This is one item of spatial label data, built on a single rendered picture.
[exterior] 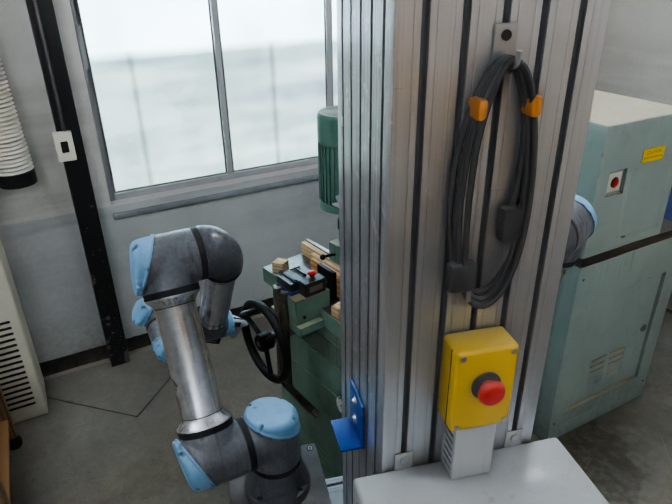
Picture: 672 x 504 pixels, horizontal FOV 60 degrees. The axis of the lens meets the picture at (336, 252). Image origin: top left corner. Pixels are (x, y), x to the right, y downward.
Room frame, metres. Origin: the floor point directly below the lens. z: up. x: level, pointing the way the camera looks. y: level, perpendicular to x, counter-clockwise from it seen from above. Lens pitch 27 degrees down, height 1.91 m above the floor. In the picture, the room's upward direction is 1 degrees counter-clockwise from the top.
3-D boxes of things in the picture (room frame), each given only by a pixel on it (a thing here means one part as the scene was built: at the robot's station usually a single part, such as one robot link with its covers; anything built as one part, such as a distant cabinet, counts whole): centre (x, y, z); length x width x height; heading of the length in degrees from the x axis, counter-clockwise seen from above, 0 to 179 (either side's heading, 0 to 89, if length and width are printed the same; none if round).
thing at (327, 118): (1.75, -0.04, 1.35); 0.18 x 0.18 x 0.31
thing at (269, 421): (0.96, 0.15, 0.98); 0.13 x 0.12 x 0.14; 118
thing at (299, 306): (1.64, 0.12, 0.92); 0.15 x 0.13 x 0.09; 37
